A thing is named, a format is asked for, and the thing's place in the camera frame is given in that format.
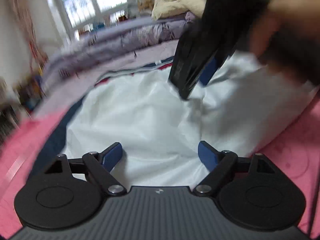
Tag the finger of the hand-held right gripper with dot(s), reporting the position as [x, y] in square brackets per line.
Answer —
[188, 67]
[211, 71]

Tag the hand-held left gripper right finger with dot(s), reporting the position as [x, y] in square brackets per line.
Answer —
[208, 156]

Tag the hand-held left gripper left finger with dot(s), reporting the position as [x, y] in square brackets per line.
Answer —
[112, 156]

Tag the white and navy jacket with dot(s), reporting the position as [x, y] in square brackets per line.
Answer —
[137, 120]

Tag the person's right hand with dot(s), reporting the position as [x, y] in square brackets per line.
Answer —
[287, 17]

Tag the lilac bed sheet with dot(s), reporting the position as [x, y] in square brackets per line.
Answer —
[150, 55]

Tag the cream puffy jacket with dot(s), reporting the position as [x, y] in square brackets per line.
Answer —
[180, 2]

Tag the lilac leaf-print quilt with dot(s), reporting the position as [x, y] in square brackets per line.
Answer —
[140, 35]

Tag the pink rabbit-embossed blanket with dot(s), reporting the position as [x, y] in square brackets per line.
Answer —
[287, 155]

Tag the window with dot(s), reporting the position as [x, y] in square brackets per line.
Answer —
[75, 7]

